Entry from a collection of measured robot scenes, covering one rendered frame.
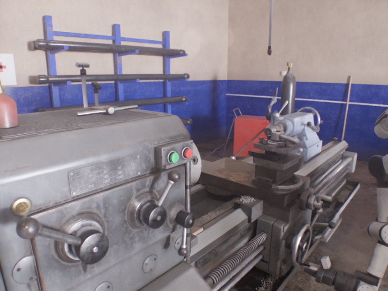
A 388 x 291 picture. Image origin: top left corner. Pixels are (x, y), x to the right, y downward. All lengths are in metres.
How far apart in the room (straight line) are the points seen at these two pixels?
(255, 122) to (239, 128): 0.28
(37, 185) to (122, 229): 0.25
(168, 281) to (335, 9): 5.31
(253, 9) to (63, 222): 6.05
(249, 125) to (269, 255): 3.21
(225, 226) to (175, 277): 0.37
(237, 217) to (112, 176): 0.74
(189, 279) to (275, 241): 0.55
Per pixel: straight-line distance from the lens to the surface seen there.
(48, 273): 0.70
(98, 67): 4.39
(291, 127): 2.08
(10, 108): 0.77
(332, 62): 5.60
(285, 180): 1.44
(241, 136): 4.51
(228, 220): 1.25
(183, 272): 0.98
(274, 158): 1.33
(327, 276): 1.40
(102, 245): 0.65
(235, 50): 6.50
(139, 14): 4.91
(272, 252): 1.42
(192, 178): 1.13
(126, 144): 0.71
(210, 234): 1.16
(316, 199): 1.45
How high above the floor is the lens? 1.46
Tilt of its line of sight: 14 degrees down
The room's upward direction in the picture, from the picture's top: straight up
